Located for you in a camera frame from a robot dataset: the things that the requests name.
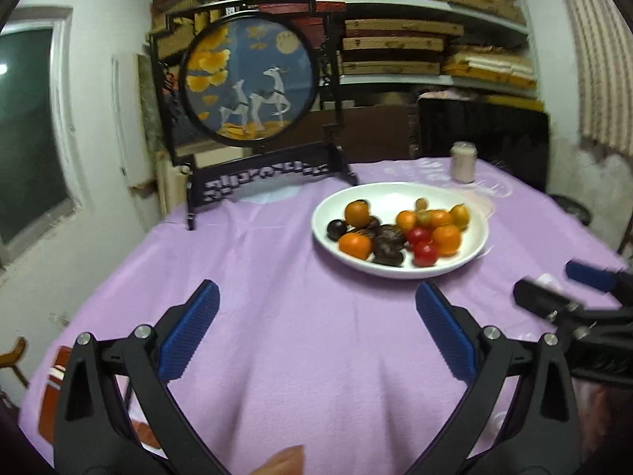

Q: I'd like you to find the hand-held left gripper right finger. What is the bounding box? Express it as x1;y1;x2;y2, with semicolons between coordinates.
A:
406;279;582;475

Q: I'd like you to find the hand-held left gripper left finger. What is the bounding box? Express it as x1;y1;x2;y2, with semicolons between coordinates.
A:
53;279;233;475

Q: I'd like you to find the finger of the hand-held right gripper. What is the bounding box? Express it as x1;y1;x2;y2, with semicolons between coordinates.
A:
513;279;594;325
566;260;633;294

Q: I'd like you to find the white round plate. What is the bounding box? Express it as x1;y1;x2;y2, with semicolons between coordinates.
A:
311;182;489;280

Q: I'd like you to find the person's left hand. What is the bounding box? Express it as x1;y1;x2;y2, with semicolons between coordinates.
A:
250;445;305;475

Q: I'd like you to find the black round stool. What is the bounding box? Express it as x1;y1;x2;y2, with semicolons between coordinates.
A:
549;193;593;226

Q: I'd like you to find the purple tablecloth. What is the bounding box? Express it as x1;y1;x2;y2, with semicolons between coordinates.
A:
17;156;633;475

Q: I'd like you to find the red and white object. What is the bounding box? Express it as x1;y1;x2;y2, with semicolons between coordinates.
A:
38;346;67;446

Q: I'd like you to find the beige drink can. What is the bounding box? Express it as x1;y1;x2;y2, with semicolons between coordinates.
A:
450;141;477;184

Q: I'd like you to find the wooden chair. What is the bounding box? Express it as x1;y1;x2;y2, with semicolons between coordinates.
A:
0;336;30;407

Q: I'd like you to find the brick pattern curtain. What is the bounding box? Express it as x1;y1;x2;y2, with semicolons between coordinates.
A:
551;0;633;156

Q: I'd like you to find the dark brown wooden cabinet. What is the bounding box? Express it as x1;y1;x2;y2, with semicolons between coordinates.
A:
341;104;421;164

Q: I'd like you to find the pink cloth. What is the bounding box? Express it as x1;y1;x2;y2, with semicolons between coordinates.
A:
418;88;476;102

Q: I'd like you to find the round deer picture table screen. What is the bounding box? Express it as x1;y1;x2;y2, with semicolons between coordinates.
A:
148;0;359;231

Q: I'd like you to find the window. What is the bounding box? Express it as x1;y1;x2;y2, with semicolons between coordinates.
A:
0;7;85;263

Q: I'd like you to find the shelf of stacked boxes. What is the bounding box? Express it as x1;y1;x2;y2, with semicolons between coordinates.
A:
148;0;545;110

